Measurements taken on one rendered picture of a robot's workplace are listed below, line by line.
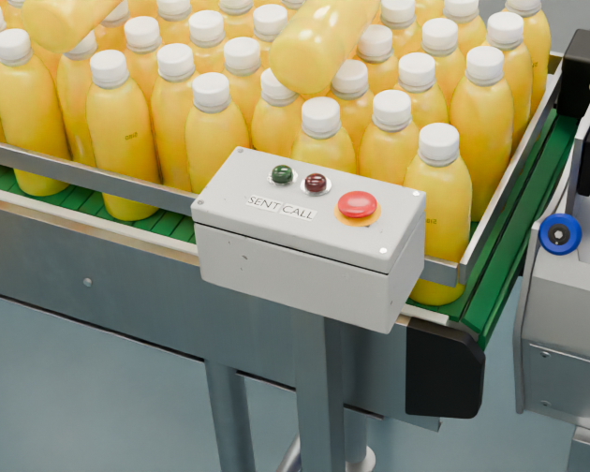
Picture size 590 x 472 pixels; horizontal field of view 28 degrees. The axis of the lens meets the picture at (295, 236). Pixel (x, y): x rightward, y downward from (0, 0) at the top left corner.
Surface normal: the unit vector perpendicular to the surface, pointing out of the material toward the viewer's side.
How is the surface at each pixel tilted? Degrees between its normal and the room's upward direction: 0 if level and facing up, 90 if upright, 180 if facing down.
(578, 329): 70
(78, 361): 0
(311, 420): 90
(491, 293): 30
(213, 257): 90
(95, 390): 0
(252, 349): 90
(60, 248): 90
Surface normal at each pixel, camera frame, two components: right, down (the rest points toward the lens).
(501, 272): 0.41, -0.52
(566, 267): -0.36, 0.04
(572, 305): -0.41, 0.34
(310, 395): -0.42, 0.62
